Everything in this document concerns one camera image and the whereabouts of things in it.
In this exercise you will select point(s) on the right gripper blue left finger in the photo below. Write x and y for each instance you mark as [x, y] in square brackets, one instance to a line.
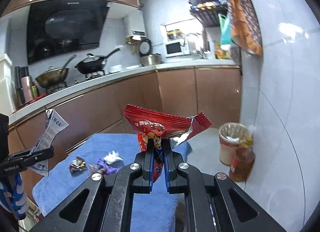
[147, 173]

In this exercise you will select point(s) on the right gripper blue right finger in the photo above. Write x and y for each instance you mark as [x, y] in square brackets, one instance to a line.
[169, 165]

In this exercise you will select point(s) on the red snack bag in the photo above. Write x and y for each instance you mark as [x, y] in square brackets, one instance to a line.
[150, 124]

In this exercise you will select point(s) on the blue milk carton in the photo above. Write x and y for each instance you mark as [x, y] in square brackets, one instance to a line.
[54, 125]

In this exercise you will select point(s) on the beige trash bin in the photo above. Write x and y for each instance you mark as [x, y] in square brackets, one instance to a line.
[231, 137]

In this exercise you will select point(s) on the brown kitchen cabinets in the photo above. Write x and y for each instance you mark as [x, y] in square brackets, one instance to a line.
[214, 91]

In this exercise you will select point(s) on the blue white gloved hand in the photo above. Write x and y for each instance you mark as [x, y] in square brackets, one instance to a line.
[13, 197]

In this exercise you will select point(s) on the blue terry towel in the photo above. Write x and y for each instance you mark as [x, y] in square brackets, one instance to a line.
[150, 212]

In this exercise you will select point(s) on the crumpled white tissue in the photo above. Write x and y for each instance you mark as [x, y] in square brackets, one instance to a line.
[112, 158]

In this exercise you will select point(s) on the purple crumpled glove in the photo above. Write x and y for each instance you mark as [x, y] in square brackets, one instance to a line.
[103, 168]

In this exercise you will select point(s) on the small candy wrapper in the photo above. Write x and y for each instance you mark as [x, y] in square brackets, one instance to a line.
[78, 165]

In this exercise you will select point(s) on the cooking oil bottle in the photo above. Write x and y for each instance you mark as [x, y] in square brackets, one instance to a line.
[243, 161]

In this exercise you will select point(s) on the pink thermos bottle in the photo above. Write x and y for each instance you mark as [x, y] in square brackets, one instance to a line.
[26, 86]

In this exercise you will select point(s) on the brass wok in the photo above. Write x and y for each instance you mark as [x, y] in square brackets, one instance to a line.
[54, 76]

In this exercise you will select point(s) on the steel pot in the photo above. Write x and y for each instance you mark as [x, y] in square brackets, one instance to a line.
[151, 59]

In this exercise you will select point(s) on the black frying pan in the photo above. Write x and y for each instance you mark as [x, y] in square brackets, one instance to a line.
[94, 63]

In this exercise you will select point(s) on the white microwave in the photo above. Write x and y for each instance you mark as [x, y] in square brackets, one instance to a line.
[174, 48]

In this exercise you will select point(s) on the black range hood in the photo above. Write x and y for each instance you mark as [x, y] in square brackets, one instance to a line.
[56, 27]

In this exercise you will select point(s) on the teal hanging bag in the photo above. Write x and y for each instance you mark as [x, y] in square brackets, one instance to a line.
[225, 28]

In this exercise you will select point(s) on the white water heater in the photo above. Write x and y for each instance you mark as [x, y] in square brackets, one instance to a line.
[134, 24]

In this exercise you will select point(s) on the orange patterned hanging cloth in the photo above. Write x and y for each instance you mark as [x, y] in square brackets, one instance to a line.
[245, 29]

